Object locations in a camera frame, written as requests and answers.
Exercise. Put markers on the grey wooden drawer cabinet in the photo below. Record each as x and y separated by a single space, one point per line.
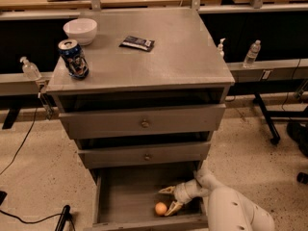
184 68

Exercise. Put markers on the dark snack packet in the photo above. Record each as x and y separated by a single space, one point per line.
138 43

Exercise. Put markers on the brass top drawer knob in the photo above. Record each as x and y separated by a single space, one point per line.
145 123

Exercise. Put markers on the blue soda can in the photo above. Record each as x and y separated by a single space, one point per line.
74 59

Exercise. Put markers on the white ceramic bowl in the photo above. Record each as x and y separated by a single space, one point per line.
81 29

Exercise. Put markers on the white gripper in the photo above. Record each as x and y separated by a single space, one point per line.
182 192

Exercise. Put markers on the black stand on floor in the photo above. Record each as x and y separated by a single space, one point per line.
65 216

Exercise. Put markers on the brass drawer knob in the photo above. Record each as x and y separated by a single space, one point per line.
145 123
147 157

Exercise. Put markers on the grey top drawer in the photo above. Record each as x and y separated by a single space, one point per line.
123 123

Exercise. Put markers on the small white pump bottle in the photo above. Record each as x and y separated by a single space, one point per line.
220 47

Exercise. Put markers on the brass middle drawer knob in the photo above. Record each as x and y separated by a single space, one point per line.
147 157

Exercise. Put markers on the clear plastic water bottle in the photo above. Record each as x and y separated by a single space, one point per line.
252 54

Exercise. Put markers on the grey open bottom drawer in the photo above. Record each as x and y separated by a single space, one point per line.
126 198

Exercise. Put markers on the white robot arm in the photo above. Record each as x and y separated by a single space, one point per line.
228 209

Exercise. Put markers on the orange fruit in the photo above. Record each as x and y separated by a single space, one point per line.
160 208

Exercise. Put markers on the clear sanitizer pump bottle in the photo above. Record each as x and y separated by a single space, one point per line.
30 69

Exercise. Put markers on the grey middle drawer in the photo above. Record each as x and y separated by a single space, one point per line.
133 155

